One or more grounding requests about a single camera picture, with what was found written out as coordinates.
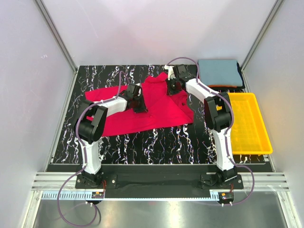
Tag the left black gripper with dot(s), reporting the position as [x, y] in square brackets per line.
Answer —
[140, 107]

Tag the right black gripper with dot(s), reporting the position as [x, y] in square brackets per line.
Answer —
[171, 88]

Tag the red polo shirt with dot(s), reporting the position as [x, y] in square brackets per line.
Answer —
[163, 110]

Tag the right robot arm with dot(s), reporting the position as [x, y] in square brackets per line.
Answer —
[218, 116]

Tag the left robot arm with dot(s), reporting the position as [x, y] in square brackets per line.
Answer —
[90, 124]

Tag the folded grey-blue shirt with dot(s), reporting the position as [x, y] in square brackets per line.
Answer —
[217, 71]

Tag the folded dark navy shirt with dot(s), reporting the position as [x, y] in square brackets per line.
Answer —
[239, 80]

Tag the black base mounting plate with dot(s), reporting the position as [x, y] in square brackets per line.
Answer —
[160, 180]

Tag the yellow plastic bin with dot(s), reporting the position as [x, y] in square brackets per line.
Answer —
[248, 134]

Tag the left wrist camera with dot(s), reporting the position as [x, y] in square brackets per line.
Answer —
[140, 91]

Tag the left aluminium frame post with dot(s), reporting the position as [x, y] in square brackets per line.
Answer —
[55, 33]

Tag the aluminium frame post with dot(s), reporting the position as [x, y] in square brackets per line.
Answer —
[267, 23]
[55, 33]

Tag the slotted cable duct rail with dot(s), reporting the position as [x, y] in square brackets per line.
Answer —
[99, 196]

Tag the right aluminium frame post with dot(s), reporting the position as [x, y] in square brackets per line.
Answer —
[267, 23]

